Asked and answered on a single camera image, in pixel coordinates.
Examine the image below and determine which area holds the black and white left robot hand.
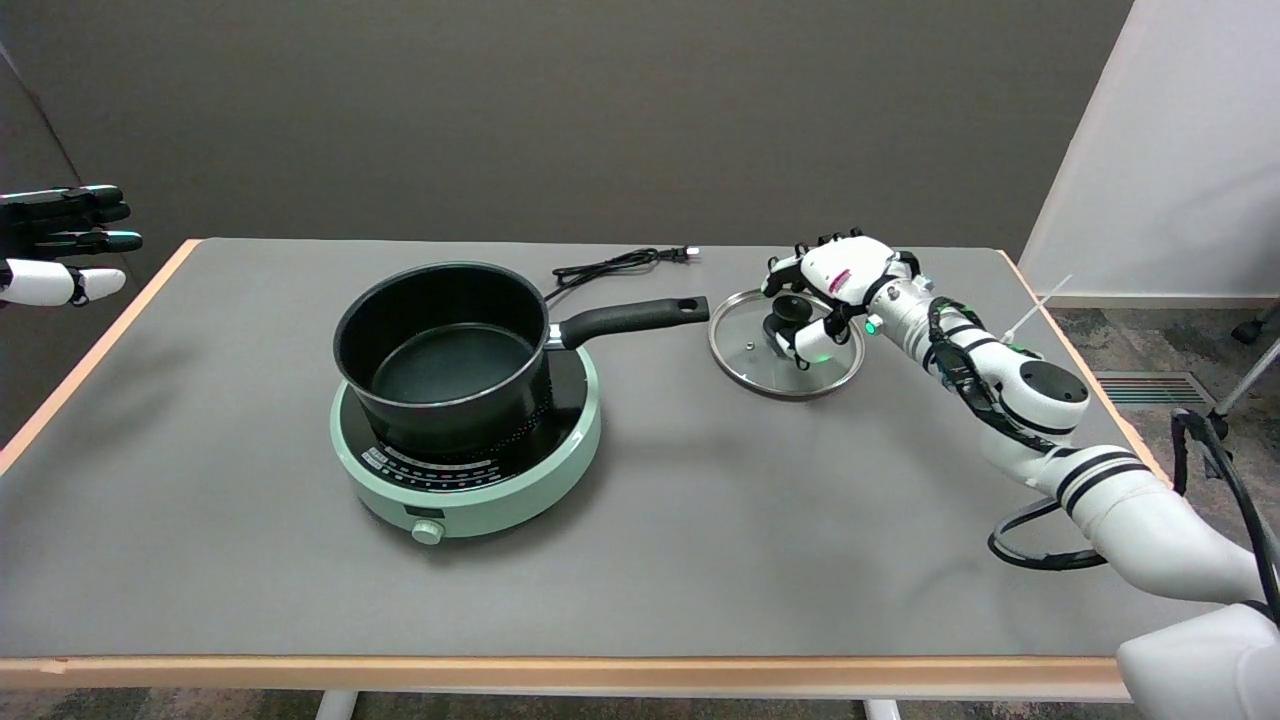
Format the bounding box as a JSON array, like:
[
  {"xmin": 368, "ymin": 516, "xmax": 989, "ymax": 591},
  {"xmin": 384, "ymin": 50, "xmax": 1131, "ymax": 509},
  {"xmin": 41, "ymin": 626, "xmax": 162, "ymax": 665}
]
[{"xmin": 0, "ymin": 185, "xmax": 144, "ymax": 309}]

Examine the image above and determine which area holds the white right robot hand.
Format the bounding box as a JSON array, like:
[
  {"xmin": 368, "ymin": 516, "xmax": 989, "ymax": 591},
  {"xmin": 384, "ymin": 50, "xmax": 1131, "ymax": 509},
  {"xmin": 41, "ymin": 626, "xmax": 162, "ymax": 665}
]
[{"xmin": 762, "ymin": 230, "xmax": 926, "ymax": 372}]

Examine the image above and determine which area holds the glass pot lid black knob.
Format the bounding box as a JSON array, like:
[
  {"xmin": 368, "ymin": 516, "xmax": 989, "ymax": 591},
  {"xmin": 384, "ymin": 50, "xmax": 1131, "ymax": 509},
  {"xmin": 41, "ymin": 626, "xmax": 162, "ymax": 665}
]
[{"xmin": 708, "ymin": 288, "xmax": 866, "ymax": 400}]

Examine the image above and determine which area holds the grey table mat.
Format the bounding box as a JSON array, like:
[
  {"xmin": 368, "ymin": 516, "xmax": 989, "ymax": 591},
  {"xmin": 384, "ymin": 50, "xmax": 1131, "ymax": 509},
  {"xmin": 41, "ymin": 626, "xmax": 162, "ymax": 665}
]
[{"xmin": 0, "ymin": 238, "xmax": 1221, "ymax": 659}]

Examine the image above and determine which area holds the metal floor vent grille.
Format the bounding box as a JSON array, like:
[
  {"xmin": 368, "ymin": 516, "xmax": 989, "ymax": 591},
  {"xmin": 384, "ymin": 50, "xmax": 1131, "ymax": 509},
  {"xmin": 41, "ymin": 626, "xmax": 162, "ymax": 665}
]
[{"xmin": 1092, "ymin": 372, "xmax": 1216, "ymax": 408}]

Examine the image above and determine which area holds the black chair caster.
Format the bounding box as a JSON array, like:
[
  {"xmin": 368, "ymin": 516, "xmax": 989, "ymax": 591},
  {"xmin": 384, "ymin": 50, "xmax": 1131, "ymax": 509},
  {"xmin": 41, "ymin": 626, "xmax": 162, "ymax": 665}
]
[{"xmin": 1230, "ymin": 305, "xmax": 1280, "ymax": 346}]

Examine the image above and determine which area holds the grey chair leg with caster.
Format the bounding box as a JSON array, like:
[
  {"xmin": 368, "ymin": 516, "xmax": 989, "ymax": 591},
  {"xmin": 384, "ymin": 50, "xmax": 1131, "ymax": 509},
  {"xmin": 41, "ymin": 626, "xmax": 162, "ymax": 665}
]
[{"xmin": 1193, "ymin": 340, "xmax": 1280, "ymax": 443}]

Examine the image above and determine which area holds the green induction cooker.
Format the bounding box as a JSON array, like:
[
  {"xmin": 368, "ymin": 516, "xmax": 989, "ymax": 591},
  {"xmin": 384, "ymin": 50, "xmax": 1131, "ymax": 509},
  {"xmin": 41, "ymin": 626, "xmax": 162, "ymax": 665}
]
[{"xmin": 330, "ymin": 345, "xmax": 603, "ymax": 546}]

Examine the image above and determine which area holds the white cable tie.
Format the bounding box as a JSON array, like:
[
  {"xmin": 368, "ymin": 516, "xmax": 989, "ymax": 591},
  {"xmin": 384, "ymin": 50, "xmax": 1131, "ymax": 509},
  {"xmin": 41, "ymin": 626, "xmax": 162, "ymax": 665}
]
[{"xmin": 1003, "ymin": 275, "xmax": 1073, "ymax": 341}]

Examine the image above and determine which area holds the black power cord with plug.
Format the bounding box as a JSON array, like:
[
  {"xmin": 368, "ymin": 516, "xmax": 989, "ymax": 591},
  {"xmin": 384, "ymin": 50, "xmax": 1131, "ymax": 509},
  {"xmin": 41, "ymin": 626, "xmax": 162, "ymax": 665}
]
[{"xmin": 545, "ymin": 246, "xmax": 701, "ymax": 301}]

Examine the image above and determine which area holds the thin black robot cable loop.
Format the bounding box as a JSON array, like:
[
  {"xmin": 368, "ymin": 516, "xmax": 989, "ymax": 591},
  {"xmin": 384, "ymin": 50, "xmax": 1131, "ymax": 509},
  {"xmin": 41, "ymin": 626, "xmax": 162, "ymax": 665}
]
[{"xmin": 988, "ymin": 495, "xmax": 1109, "ymax": 573}]

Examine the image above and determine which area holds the black saucepan with handle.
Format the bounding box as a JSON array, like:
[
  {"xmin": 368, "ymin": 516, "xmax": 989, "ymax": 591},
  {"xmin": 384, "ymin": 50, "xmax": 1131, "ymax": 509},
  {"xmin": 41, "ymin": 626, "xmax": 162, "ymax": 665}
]
[{"xmin": 333, "ymin": 262, "xmax": 709, "ymax": 463}]

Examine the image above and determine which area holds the thick black sleeved robot cable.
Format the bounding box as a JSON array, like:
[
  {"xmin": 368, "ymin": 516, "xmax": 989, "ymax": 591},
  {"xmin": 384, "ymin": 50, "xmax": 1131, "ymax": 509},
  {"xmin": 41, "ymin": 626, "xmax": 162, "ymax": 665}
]
[{"xmin": 1170, "ymin": 408, "xmax": 1280, "ymax": 626}]

